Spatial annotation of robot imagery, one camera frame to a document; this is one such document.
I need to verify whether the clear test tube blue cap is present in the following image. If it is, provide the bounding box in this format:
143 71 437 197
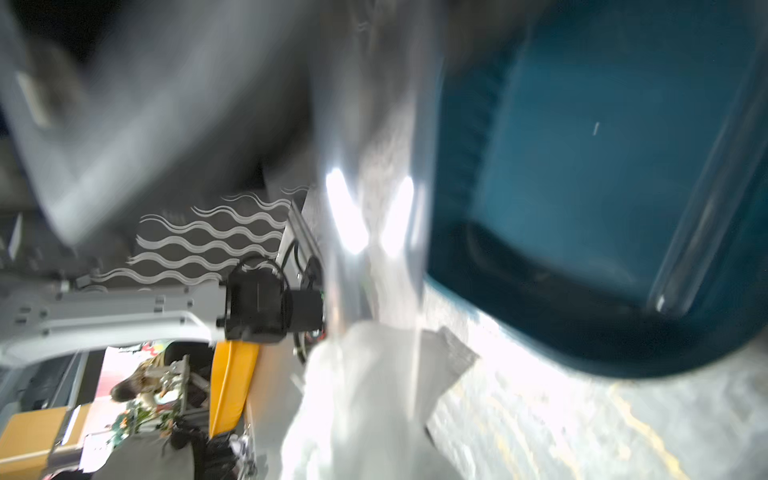
646 61 767 317
310 1 443 334

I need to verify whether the white wipe cloth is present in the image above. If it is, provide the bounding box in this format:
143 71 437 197
280 321 477 479

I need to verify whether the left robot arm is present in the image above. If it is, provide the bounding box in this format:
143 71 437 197
1 1 321 367

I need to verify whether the teal plastic tray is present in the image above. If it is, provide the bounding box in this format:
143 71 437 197
427 1 767 379

